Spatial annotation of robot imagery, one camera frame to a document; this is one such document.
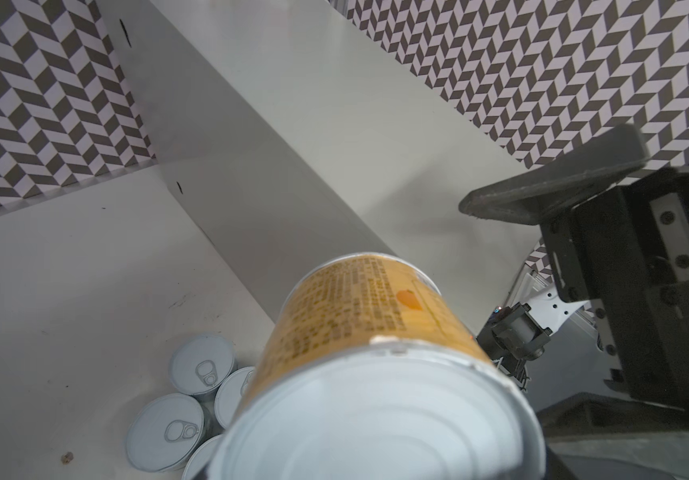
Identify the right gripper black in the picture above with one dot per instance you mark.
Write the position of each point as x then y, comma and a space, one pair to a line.
626, 251

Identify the orange label can front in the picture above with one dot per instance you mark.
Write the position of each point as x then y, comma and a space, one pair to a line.
368, 374

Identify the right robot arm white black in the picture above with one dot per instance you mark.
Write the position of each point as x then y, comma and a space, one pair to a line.
587, 433

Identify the grey metal cabinet box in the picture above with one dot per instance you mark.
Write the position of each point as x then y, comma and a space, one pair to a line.
291, 139

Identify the can teal label right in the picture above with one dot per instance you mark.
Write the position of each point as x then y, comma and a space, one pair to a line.
230, 394

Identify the can teal label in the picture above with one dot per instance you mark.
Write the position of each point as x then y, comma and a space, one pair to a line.
199, 366
230, 394

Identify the can teal label back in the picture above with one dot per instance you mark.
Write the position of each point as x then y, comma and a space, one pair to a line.
199, 366

